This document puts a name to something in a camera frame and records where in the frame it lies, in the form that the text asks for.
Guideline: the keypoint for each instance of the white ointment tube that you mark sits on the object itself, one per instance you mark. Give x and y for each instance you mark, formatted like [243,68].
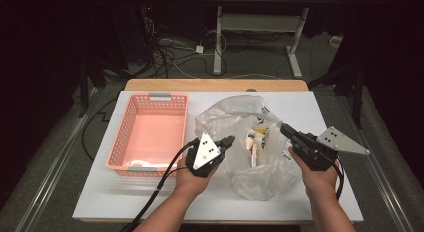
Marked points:
[253,157]

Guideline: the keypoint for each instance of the black stand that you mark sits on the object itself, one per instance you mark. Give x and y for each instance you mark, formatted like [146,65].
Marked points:
[83,92]
[357,98]

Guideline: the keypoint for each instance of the wooden table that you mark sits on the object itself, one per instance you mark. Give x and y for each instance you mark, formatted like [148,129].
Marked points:
[216,85]

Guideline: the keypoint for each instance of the white power adapter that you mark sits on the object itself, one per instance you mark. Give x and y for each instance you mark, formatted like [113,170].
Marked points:
[199,49]

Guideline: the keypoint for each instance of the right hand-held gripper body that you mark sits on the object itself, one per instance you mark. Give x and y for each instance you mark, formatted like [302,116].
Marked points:
[316,152]

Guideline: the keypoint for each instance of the white power strip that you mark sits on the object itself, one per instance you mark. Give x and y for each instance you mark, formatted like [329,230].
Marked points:
[336,41]

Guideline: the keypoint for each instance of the white board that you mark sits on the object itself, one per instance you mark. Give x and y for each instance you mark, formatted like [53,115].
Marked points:
[300,108]

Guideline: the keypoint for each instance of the clear plastic bag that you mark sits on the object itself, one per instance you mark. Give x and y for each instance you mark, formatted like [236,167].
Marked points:
[260,182]

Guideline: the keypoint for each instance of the white desk frame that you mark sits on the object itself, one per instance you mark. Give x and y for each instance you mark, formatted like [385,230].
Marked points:
[218,42]

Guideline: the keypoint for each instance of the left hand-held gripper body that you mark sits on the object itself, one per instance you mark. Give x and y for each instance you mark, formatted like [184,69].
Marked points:
[205,152]

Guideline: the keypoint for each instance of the pink plastic basket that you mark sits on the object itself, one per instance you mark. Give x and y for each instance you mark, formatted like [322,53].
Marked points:
[150,132]

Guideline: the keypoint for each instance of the metal rail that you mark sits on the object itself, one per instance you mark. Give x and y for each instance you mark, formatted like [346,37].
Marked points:
[376,172]
[50,172]

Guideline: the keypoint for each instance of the person's left hand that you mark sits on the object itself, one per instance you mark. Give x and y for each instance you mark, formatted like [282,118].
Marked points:
[191,182]

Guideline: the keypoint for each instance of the person's right hand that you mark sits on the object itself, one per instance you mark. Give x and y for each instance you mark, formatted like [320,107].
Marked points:
[321,182]

